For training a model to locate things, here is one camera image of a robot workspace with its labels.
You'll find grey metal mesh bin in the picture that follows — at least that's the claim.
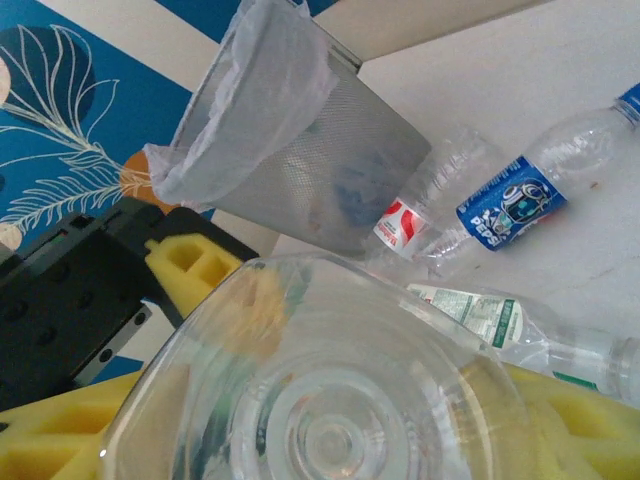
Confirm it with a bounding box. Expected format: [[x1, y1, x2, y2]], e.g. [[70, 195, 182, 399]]
[[172, 0, 433, 260]]

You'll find Pepsi bottle blue cap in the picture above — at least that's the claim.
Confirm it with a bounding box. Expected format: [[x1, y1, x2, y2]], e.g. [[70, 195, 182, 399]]
[[455, 82, 640, 251]]

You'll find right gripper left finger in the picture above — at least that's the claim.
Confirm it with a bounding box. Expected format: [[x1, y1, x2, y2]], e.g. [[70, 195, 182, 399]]
[[0, 369, 151, 480]]

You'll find square bottle green white label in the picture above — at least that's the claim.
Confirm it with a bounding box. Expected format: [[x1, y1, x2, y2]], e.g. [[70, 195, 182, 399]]
[[99, 252, 539, 480], [407, 282, 640, 404]]

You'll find translucent plastic bin liner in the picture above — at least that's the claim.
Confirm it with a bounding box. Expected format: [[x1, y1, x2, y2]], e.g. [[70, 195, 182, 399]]
[[144, 0, 342, 212]]

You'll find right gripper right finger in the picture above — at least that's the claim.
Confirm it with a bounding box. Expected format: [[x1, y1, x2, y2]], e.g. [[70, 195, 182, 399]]
[[462, 362, 640, 480]]

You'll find capless red white label bottle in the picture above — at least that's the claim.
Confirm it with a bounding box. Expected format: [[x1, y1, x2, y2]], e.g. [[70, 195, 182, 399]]
[[362, 124, 511, 281]]

